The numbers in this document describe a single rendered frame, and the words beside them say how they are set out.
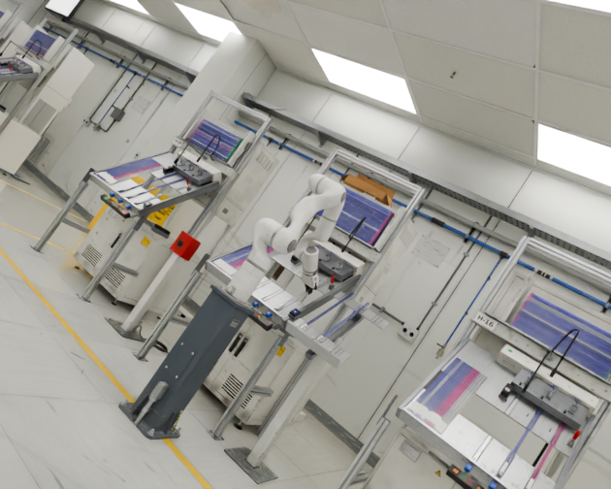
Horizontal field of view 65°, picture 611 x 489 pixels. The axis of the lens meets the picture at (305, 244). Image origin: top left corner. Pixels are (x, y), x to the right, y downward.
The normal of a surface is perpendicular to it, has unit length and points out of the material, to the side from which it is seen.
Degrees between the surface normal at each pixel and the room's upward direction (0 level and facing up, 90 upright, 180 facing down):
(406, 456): 90
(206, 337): 90
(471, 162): 90
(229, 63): 90
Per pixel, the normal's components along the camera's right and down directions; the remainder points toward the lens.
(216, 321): -0.35, -0.31
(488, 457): 0.12, -0.83
